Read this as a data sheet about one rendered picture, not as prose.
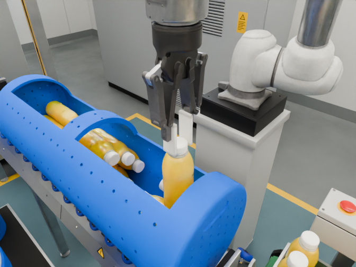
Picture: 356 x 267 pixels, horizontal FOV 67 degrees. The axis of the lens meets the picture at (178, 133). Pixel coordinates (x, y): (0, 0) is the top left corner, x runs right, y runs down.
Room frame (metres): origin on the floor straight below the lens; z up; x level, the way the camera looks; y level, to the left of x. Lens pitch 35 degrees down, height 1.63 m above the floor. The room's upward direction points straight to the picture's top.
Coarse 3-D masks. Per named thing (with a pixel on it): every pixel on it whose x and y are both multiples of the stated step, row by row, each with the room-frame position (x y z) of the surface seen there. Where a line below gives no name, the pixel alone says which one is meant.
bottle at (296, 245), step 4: (296, 240) 0.38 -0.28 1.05; (292, 244) 0.38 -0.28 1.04; (296, 244) 0.37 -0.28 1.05; (300, 244) 0.36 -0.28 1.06; (288, 248) 0.38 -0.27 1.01; (292, 248) 0.37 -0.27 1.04; (296, 248) 0.36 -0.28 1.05; (300, 248) 0.36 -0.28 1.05; (304, 248) 0.35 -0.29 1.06; (316, 248) 0.35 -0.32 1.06; (288, 252) 0.37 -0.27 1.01; (304, 252) 0.35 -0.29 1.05; (308, 252) 0.35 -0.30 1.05; (312, 252) 0.35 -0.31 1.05; (316, 252) 0.35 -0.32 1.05; (308, 256) 0.34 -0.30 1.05; (312, 256) 0.34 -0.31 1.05; (316, 256) 0.34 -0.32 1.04; (308, 260) 0.34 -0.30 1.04; (312, 260) 0.34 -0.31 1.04; (316, 260) 0.34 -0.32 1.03; (308, 264) 0.33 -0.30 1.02; (312, 264) 0.34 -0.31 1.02
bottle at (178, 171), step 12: (168, 156) 0.41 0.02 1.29; (180, 156) 0.40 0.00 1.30; (168, 168) 0.39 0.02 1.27; (180, 168) 0.39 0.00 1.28; (192, 168) 0.40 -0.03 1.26; (168, 180) 0.39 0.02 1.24; (180, 180) 0.38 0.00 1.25; (192, 180) 0.40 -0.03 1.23; (168, 192) 0.39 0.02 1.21; (180, 192) 0.38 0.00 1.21; (168, 204) 0.39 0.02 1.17
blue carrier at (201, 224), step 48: (0, 96) 0.84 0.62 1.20; (48, 96) 0.97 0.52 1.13; (48, 144) 0.59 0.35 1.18; (144, 144) 0.69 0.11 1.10; (96, 192) 0.42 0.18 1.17; (144, 192) 0.38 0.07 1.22; (192, 192) 0.37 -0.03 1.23; (240, 192) 0.41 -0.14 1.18; (144, 240) 0.31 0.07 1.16; (192, 240) 0.29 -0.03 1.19
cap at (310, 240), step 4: (304, 232) 0.38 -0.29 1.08; (308, 232) 0.38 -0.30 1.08; (312, 232) 0.38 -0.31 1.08; (300, 236) 0.38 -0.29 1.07; (304, 236) 0.37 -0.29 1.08; (308, 236) 0.37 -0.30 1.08; (312, 236) 0.37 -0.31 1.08; (316, 236) 0.37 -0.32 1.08; (300, 240) 0.37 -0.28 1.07; (304, 240) 0.36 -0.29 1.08; (308, 240) 0.36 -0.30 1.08; (312, 240) 0.36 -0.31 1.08; (316, 240) 0.36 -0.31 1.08; (304, 244) 0.36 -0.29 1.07; (308, 244) 0.35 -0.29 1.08; (312, 244) 0.35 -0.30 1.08; (316, 244) 0.35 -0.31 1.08; (308, 248) 0.35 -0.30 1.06; (312, 248) 0.35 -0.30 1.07
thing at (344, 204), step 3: (342, 201) 0.45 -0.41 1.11; (345, 201) 0.45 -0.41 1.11; (348, 201) 0.45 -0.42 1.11; (342, 204) 0.44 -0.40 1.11; (345, 204) 0.44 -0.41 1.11; (348, 204) 0.44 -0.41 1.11; (351, 204) 0.44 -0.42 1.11; (354, 204) 0.44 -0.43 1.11; (342, 207) 0.43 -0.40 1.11; (345, 207) 0.43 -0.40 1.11; (348, 207) 0.43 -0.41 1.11; (351, 207) 0.43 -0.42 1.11; (354, 207) 0.43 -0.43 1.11; (345, 210) 0.42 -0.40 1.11; (348, 210) 0.42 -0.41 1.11; (351, 210) 0.42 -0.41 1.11; (354, 210) 0.42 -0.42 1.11
